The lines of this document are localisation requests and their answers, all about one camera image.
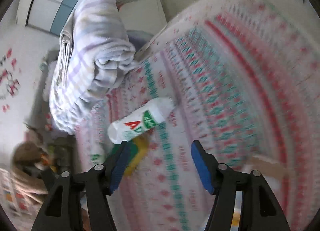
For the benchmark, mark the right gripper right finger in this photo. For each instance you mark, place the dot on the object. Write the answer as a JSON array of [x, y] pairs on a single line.
[[219, 180]]

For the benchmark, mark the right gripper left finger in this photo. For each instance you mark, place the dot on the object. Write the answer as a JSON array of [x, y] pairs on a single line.
[[102, 181]]

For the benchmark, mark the white green-label bottle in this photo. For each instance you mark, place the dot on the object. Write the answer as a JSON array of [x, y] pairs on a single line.
[[98, 149]]

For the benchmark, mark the green yellow sponge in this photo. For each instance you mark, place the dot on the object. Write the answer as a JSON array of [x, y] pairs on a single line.
[[138, 150]]

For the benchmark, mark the white AD bottle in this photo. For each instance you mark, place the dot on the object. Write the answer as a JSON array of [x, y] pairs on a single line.
[[146, 117]]

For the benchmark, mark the light blue tissue pack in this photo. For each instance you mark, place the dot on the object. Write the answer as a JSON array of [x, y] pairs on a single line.
[[237, 211]]

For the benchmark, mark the brown plush teddy bear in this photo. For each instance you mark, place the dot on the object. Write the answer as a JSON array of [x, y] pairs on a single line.
[[24, 158]]

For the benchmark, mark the patterned red green bedsheet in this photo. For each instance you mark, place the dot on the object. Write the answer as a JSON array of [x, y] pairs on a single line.
[[246, 81]]

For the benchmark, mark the plaid white purple quilt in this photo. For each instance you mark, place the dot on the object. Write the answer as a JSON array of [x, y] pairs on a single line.
[[95, 55]]

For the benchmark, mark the Hello Kitty wall sticker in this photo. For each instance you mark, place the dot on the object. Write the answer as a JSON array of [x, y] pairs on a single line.
[[9, 79]]

